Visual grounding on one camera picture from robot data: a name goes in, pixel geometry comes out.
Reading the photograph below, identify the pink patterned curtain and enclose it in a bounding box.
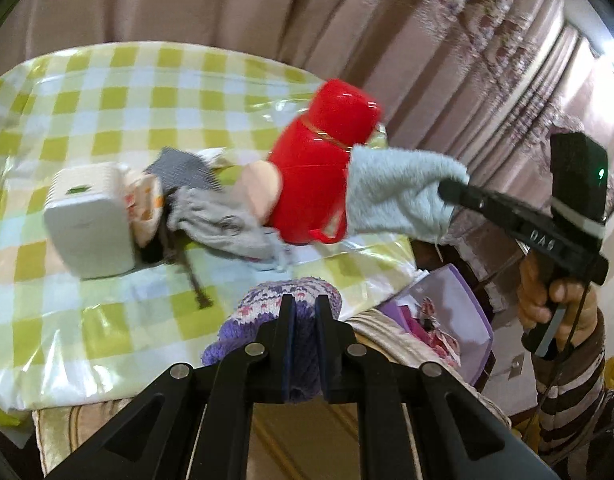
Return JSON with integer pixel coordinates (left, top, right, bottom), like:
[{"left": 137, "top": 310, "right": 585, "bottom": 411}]
[{"left": 0, "top": 0, "right": 614, "bottom": 311}]

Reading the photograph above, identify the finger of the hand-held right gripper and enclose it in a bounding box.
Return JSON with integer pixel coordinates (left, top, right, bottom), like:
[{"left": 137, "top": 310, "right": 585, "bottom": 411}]
[{"left": 438, "top": 179, "right": 564, "bottom": 257}]

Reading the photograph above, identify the person's right hand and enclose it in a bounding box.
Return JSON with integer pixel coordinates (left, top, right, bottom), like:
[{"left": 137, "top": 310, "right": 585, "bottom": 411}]
[{"left": 517, "top": 255, "right": 600, "bottom": 347}]

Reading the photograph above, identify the white red floral scarf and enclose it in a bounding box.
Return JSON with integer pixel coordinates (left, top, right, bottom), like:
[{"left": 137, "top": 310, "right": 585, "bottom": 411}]
[{"left": 417, "top": 297, "right": 462, "bottom": 366}]

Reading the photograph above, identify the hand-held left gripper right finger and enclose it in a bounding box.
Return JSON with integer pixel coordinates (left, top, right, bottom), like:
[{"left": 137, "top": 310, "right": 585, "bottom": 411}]
[{"left": 314, "top": 294, "right": 562, "bottom": 480}]

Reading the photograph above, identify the magenta knitted fingerless glove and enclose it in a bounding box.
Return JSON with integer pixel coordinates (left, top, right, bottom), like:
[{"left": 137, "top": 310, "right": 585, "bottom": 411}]
[{"left": 397, "top": 300, "right": 428, "bottom": 336}]

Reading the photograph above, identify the grey sock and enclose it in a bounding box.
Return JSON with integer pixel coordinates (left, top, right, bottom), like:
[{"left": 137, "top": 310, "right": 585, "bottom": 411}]
[{"left": 164, "top": 185, "right": 293, "bottom": 273}]

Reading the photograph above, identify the red thermos jug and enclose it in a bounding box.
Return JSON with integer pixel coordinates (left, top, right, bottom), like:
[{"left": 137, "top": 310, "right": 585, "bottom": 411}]
[{"left": 264, "top": 78, "right": 383, "bottom": 246}]

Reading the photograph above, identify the green checked plastic tablecloth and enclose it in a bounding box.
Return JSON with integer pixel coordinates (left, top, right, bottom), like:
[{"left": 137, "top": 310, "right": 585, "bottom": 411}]
[{"left": 0, "top": 40, "right": 428, "bottom": 411}]

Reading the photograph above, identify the striped plush sofa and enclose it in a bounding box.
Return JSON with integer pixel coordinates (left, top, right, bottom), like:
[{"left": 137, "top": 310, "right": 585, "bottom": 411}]
[{"left": 32, "top": 305, "right": 512, "bottom": 480}]

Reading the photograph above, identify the person's right forearm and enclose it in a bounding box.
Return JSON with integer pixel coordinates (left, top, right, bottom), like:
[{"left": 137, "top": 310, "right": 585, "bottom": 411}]
[{"left": 529, "top": 310, "right": 614, "bottom": 461}]

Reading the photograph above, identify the white ribbed plastic device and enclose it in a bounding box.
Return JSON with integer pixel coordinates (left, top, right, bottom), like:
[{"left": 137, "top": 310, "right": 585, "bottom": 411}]
[{"left": 43, "top": 162, "right": 138, "bottom": 281}]

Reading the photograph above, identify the light blue towel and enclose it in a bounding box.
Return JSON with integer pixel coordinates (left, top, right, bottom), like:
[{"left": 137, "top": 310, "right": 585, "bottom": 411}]
[{"left": 344, "top": 146, "right": 471, "bottom": 241}]

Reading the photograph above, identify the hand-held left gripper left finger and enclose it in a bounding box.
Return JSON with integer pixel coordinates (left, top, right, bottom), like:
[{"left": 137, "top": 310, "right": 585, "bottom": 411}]
[{"left": 47, "top": 294, "right": 295, "bottom": 480}]

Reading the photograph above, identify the white cloth with orange print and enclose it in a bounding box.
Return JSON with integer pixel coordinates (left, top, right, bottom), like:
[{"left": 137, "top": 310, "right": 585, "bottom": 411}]
[{"left": 122, "top": 167, "right": 168, "bottom": 248}]

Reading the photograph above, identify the purple cardboard box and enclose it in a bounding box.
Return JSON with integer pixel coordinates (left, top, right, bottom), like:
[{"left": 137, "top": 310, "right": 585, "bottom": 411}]
[{"left": 377, "top": 262, "right": 495, "bottom": 393}]

